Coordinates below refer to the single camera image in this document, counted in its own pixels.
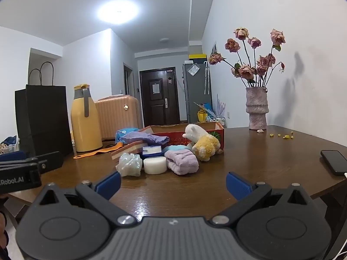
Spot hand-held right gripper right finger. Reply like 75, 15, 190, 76
211, 172, 314, 225

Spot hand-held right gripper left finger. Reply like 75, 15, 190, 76
35, 171, 137, 226

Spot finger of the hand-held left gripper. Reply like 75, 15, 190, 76
36, 152, 64, 174
0, 152, 27, 163

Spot iridescent bath puff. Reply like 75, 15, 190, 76
116, 152, 143, 177

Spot white round sponge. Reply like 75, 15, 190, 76
143, 156, 168, 175

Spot white and yellow plush toy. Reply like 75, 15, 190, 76
182, 124, 221, 162

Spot blue and white packet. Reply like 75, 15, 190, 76
141, 146, 163, 158

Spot periwinkle purple cloth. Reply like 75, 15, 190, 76
121, 131, 170, 145

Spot lilac fluffy towel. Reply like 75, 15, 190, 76
164, 149, 200, 176

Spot light blue fluffy towel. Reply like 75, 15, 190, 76
163, 145, 194, 155

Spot red cardboard box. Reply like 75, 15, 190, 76
137, 122, 225, 150

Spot basket with dark cloth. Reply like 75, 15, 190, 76
0, 137, 20, 155

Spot orange plastic tool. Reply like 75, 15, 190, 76
73, 141, 124, 159

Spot black paper bag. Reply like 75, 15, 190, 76
15, 62, 74, 158

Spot blue tissue packet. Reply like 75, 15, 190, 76
115, 127, 139, 144

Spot yellow thermos jug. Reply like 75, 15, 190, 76
70, 84, 103, 153

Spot pink suitcase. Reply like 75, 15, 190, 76
94, 95, 142, 141

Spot cluttered storage cart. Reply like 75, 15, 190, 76
207, 115, 226, 128

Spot scattered yellow flower bits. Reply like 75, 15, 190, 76
269, 132, 295, 139

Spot pink textured vase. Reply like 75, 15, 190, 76
245, 86, 269, 130

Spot lilac wrapped bouquet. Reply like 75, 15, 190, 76
216, 94, 227, 117

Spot dark brown entrance door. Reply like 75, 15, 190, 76
139, 68, 181, 127

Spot grey refrigerator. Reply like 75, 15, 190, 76
182, 62, 213, 124

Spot black smartphone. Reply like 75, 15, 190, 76
320, 150, 347, 176

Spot interior room door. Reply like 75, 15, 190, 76
123, 63, 134, 98

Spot bunch of dried roses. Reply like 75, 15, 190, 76
208, 28, 286, 88

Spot round ceiling light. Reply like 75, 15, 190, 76
98, 1, 141, 23

